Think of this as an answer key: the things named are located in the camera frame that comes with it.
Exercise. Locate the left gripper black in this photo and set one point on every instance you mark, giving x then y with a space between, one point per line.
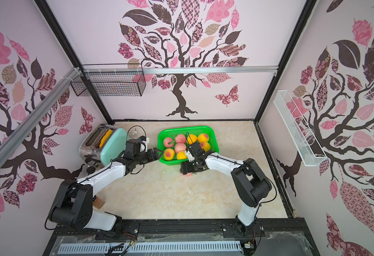
154 157

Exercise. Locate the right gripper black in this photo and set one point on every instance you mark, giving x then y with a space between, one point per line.
191 165

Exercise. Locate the yellow red peach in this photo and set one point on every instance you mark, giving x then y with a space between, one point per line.
203 137
205 146
169 154

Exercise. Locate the pink peach front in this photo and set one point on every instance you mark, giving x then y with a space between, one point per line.
168 142

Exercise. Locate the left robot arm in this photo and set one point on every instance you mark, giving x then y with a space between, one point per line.
73 204

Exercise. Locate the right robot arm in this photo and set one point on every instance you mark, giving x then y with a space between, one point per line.
252 185

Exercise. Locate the mint and steel toaster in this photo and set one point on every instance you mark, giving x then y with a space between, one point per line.
104 144

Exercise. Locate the small brown spice jar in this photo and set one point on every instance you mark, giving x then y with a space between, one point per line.
98 203

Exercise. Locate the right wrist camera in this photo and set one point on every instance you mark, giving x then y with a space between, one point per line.
194 151

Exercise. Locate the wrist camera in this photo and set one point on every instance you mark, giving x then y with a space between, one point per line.
135 147
194 151

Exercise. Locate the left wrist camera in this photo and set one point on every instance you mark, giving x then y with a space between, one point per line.
135 147

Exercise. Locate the black wire wall basket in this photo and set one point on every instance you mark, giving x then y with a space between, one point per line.
121 80

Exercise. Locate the back aluminium rail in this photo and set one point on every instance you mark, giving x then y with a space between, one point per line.
192 70

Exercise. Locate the aluminium rail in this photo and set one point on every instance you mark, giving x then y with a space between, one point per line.
192 70
33 119

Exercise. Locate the white slotted cable duct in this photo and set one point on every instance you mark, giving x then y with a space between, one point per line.
147 248

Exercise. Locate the white wire wall shelf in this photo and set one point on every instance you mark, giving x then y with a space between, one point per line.
292 112

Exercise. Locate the left aluminium rail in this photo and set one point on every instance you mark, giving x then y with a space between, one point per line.
33 119

